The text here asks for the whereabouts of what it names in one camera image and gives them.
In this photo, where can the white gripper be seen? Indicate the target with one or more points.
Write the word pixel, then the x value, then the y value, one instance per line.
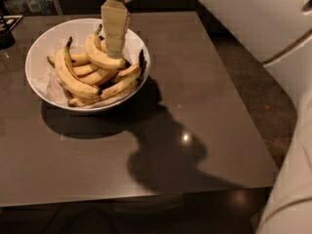
pixel 116 21

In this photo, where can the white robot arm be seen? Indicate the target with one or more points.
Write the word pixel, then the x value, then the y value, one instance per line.
pixel 278 34

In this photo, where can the long right yellow banana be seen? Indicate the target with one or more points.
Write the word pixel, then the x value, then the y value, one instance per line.
pixel 125 78

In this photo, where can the white bowl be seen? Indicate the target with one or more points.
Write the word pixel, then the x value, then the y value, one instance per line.
pixel 48 43

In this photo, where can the clear plastic wrap in bowl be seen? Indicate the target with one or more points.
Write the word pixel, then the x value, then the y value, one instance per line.
pixel 49 89

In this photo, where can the shelf with bottles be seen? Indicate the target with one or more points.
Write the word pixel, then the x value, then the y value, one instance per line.
pixel 31 7

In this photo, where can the dark object at left edge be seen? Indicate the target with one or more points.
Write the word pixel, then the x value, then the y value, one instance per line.
pixel 7 24

